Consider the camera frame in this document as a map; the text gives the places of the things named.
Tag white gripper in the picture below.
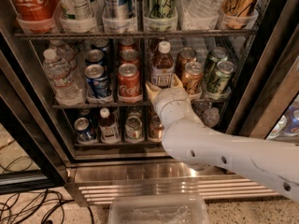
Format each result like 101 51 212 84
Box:
146 74 201 127

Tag brown tea bottle white cap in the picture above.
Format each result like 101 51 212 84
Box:
150 41 175 89

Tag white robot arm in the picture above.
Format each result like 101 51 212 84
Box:
146 82 299 202

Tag lower shelf copper can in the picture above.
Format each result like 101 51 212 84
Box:
149 115 164 141

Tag lower shelf green white can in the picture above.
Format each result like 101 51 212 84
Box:
125 116 143 142

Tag lower shelf water bottle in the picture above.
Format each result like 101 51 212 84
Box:
194 102 220 128

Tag lower shelf tea bottle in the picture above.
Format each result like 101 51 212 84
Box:
98 107 121 144

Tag top shelf green can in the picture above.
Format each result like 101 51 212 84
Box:
147 0 176 19

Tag lower shelf blue can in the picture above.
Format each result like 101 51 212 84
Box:
74 118 96 143

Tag front clear water bottle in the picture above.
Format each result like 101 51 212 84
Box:
43 49 86 106

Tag fridge bottom vent grille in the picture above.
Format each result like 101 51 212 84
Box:
78 176 278 204

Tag top shelf Coca-Cola can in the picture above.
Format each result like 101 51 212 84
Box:
12 0 58 21

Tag front copper LaCroix can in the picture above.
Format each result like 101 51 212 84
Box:
181 62 204 95

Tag copper lacroix can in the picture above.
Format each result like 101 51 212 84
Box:
181 62 204 95
176 47 197 77

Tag front red Coca-Cola can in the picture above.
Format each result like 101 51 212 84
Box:
118 63 141 98

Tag red coca-cola can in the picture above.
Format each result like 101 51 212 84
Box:
120 49 139 67
118 63 141 98

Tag rear copper LaCroix can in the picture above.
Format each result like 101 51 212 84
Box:
176 47 197 77

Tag middle red Coca-Cola can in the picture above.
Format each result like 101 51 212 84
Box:
120 49 139 67

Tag front green LaCroix can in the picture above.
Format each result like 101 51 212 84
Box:
206 61 235 94

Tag green lacroix can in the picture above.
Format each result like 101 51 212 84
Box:
206 61 235 94
204 47 228 82

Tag rear green LaCroix can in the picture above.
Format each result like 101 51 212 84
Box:
204 47 228 82

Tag front blue soda can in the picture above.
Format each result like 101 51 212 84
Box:
84 64 111 98

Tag blue soda can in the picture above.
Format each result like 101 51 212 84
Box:
85 49 104 65
84 64 111 98

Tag middle blue soda can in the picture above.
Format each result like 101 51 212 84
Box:
85 49 104 65

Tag clear plastic bin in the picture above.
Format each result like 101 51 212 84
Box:
108 194 210 224

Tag black floor cables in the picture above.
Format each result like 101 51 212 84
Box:
0 154 95 224

